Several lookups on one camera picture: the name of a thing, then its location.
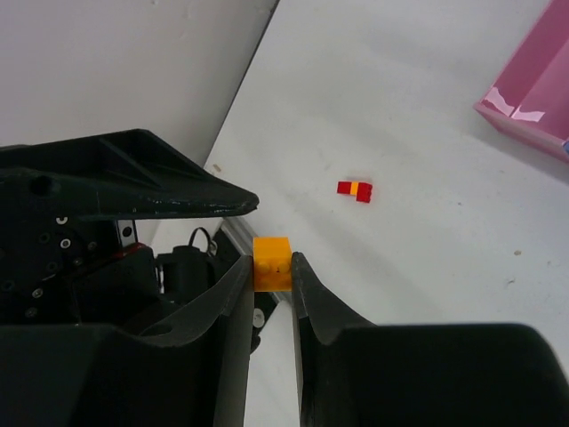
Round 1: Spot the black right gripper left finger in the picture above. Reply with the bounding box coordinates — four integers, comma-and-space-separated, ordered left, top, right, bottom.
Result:
1, 258, 254, 426

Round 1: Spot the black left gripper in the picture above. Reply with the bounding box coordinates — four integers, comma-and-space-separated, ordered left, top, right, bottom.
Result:
1, 129, 259, 325

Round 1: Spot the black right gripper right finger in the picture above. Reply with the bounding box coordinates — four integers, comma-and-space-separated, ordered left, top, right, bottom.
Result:
292, 253, 568, 426

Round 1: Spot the orange lego brick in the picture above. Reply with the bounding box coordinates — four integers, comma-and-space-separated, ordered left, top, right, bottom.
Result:
252, 237, 293, 293

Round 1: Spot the red and orange lego stack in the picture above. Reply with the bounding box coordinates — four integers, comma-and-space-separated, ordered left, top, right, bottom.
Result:
336, 181, 373, 204

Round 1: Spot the pink plastic bin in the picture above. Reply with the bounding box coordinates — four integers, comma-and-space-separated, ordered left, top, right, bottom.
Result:
474, 0, 568, 162

